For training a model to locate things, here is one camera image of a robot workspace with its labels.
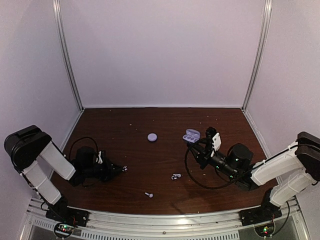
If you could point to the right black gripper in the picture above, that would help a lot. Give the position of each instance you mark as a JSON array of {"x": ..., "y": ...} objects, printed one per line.
[{"x": 205, "y": 153}]

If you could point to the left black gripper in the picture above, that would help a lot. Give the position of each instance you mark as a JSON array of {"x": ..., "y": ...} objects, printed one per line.
[{"x": 110, "y": 171}]

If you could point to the grey-purple earbud charging case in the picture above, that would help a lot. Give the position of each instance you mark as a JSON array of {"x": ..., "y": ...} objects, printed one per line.
[{"x": 191, "y": 135}]

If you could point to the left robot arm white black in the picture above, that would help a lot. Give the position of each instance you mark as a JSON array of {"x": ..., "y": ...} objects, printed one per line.
[{"x": 26, "y": 146}]

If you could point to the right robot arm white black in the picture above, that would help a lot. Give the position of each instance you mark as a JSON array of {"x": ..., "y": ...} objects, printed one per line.
[{"x": 302, "y": 158}]

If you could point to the round lilac earbud case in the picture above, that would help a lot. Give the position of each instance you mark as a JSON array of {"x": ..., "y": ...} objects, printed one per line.
[{"x": 152, "y": 137}]

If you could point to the clip-on purple chrome earbud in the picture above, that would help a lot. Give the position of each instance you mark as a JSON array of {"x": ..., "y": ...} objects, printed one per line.
[{"x": 174, "y": 177}]

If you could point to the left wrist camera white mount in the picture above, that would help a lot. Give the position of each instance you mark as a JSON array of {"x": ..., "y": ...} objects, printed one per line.
[{"x": 99, "y": 158}]

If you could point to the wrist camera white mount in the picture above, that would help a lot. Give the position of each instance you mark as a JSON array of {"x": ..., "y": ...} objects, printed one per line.
[
  {"x": 213, "y": 138},
  {"x": 99, "y": 158}
]

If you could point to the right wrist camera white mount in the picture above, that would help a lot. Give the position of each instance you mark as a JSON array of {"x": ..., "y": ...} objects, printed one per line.
[{"x": 213, "y": 138}]

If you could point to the front aluminium rail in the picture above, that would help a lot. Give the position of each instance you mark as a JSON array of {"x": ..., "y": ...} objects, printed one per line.
[{"x": 101, "y": 225}]

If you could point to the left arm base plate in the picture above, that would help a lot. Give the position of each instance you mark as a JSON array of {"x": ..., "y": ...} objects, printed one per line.
[{"x": 71, "y": 216}]

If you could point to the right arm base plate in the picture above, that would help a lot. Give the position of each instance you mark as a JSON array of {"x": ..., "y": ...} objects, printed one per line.
[{"x": 260, "y": 217}]

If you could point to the right aluminium frame post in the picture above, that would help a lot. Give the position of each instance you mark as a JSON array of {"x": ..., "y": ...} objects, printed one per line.
[{"x": 264, "y": 31}]

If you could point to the aluminium frame post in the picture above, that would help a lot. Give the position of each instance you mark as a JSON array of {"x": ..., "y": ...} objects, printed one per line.
[
  {"x": 56, "y": 4},
  {"x": 264, "y": 31}
]

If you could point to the left aluminium frame post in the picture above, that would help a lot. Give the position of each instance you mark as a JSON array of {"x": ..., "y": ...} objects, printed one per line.
[{"x": 56, "y": 4}]

